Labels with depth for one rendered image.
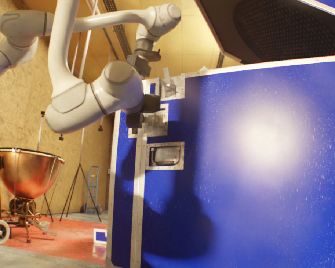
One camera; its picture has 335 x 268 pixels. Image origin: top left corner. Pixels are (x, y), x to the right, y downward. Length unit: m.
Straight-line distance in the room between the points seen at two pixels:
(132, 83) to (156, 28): 0.47
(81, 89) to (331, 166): 0.77
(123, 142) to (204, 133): 0.34
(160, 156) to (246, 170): 0.33
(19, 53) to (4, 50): 0.06
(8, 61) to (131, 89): 0.67
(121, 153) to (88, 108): 0.42
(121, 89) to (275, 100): 0.52
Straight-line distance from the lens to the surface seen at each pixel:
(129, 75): 0.65
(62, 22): 0.72
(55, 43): 0.72
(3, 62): 1.18
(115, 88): 0.65
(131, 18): 1.06
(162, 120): 1.02
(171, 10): 1.06
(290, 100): 0.92
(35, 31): 1.08
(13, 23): 1.08
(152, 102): 0.84
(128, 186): 1.03
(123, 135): 1.08
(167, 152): 0.99
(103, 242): 2.59
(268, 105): 0.92
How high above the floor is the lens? 0.47
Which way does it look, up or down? 13 degrees up
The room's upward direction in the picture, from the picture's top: 3 degrees clockwise
